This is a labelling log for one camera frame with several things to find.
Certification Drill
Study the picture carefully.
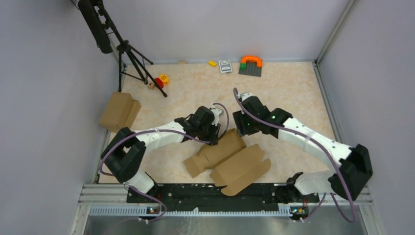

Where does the aluminium frame rail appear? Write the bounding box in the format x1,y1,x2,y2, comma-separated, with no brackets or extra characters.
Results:
69,181,383,235

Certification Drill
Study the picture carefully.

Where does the red round toy disc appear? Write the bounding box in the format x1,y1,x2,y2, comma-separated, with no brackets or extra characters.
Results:
154,78,164,89

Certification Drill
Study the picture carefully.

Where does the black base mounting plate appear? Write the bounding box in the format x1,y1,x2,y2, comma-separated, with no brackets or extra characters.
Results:
126,183,320,212

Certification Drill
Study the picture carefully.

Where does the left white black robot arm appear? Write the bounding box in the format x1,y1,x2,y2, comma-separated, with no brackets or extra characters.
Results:
100,106,224,202

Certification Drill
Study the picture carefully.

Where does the brown cardboard box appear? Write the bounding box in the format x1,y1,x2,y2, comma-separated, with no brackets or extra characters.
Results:
183,128,271,196
98,92,141,133

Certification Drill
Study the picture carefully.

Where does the black camera tripod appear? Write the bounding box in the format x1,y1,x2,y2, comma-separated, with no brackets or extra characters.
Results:
75,0,168,97

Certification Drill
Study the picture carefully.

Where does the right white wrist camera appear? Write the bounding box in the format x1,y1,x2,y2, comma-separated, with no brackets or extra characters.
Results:
238,92,253,102

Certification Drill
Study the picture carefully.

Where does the small wooden cube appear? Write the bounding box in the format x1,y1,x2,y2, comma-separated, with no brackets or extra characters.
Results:
147,83,156,90

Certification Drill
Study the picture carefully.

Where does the orange arch block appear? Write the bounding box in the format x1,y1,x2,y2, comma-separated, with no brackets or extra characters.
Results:
240,55,263,68

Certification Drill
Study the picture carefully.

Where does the playing card deck box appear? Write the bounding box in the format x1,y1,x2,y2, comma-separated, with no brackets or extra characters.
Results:
218,60,232,74

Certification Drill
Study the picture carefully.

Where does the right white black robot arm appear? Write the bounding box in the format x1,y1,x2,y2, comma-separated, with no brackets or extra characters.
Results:
232,93,373,202

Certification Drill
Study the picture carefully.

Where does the yellow small block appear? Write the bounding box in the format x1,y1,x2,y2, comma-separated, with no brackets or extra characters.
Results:
208,60,217,67

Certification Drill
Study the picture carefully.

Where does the folded brown cardboard box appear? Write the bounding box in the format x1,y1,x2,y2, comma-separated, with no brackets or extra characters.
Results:
98,92,141,133

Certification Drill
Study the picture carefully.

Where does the yellow round toy disc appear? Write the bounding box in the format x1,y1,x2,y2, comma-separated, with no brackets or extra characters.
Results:
159,74,170,86

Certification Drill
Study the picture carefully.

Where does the grey building baseplate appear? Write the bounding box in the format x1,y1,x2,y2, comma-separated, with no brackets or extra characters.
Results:
238,62,262,77

